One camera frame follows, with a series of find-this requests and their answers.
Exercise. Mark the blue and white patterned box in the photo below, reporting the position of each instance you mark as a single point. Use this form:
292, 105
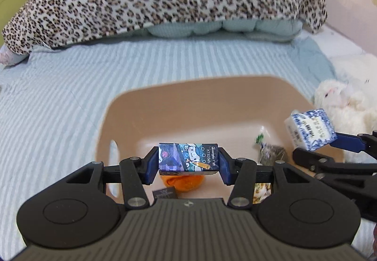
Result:
310, 128

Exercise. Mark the small black packet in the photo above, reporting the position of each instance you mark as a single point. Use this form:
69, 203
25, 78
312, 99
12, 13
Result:
165, 192

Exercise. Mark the blue striped bed sheet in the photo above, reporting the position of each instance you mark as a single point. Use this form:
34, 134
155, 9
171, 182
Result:
59, 108

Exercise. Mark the dark blue cartoon printed box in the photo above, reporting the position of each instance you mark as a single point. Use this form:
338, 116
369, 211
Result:
188, 158

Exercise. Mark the white plush toy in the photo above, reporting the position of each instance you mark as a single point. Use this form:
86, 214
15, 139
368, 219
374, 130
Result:
347, 96

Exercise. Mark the orange fuzzy ball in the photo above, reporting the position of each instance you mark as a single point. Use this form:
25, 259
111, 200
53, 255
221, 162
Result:
182, 183

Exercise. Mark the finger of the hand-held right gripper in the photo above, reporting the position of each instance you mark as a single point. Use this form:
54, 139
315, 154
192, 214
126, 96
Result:
309, 158
349, 141

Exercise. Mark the clear wrapped candy packet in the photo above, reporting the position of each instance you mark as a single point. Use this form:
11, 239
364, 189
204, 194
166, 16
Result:
272, 153

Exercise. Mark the light blue quilted pillow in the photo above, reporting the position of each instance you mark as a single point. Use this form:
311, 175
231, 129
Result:
221, 30

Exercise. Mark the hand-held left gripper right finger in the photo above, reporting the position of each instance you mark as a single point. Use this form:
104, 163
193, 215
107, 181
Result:
225, 166

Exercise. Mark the yellow printed snack packet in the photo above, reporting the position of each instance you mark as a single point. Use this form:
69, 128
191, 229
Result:
263, 192

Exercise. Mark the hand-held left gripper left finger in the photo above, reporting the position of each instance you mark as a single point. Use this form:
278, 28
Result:
151, 165

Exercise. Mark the pink pillow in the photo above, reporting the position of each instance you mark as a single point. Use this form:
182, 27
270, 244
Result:
10, 56

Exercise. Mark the beige plastic basin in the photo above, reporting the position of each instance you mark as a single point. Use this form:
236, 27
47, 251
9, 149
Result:
188, 108

